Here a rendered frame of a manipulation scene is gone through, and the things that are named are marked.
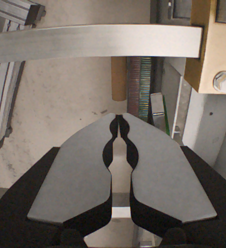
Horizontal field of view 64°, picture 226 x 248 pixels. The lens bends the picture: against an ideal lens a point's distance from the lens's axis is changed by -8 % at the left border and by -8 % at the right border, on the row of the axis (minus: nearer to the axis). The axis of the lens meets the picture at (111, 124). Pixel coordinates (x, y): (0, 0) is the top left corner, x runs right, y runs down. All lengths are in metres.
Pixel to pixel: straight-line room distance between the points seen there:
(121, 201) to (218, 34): 0.26
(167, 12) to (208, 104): 0.26
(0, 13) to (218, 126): 0.90
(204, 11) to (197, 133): 0.40
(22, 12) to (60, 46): 0.70
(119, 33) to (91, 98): 0.97
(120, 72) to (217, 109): 0.59
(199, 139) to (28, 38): 0.49
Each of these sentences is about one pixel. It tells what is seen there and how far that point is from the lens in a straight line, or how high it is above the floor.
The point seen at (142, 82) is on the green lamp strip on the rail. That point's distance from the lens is 0.36.
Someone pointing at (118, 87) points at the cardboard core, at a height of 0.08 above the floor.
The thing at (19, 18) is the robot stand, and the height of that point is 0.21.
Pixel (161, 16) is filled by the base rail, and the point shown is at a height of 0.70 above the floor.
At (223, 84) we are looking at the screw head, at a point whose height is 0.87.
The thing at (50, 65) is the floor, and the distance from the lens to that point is 1.13.
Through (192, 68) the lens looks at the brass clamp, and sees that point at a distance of 0.23.
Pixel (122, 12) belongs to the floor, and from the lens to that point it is 1.04.
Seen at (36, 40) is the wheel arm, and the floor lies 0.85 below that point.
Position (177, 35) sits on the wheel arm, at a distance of 0.20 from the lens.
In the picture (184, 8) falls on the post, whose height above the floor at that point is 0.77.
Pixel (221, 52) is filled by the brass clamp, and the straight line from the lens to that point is 0.21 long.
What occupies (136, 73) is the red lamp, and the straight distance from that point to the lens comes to 0.36.
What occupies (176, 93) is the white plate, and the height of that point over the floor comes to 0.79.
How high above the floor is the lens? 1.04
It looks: 59 degrees down
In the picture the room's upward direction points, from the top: 178 degrees counter-clockwise
